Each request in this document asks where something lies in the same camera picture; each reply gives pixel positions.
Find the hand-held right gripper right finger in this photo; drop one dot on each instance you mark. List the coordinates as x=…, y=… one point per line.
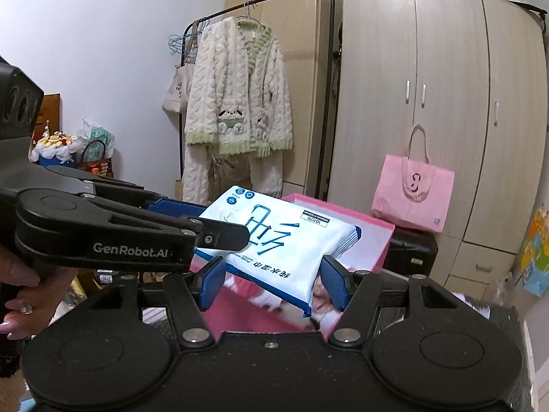
x=334, y=283

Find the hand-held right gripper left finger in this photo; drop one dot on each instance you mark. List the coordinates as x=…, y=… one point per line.
x=212, y=281

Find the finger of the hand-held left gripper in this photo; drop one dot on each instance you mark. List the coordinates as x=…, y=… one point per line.
x=223, y=238
x=176, y=208

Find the white blue wet wipes pack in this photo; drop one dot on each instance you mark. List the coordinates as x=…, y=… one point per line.
x=274, y=240

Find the pink cardboard box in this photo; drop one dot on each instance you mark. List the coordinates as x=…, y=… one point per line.
x=373, y=244

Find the person's left hand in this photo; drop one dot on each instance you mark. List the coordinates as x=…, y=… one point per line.
x=30, y=309

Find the fluffy cream pajama pants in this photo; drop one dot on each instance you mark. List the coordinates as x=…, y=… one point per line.
x=197, y=176

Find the brown printed kraft bag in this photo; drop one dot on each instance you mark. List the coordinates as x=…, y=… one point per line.
x=231, y=171

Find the black suitcase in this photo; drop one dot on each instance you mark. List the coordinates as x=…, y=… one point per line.
x=411, y=251

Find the bouquet in blue box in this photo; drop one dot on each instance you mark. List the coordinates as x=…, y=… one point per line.
x=55, y=148

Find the white green plastic bag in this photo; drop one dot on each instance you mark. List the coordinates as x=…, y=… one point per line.
x=101, y=131

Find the cream canvas tote bag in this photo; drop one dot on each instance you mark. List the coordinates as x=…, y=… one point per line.
x=176, y=94

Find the pink shopping bag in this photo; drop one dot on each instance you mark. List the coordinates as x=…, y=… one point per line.
x=411, y=189

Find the brown wooden headboard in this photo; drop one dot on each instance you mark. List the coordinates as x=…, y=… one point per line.
x=50, y=111

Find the fluffy cream pajama jacket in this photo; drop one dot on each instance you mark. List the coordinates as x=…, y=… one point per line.
x=231, y=86

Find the black bubble mat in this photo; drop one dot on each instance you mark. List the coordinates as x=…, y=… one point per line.
x=506, y=330

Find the colourful gift bag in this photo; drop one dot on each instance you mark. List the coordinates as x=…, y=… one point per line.
x=536, y=257

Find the black metal clothes rack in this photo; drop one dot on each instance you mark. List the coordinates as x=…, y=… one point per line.
x=333, y=51

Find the tall beige cabinet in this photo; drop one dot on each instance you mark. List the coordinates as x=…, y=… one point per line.
x=300, y=17

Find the light wood wardrobe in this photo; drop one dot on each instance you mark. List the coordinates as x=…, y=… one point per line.
x=450, y=51

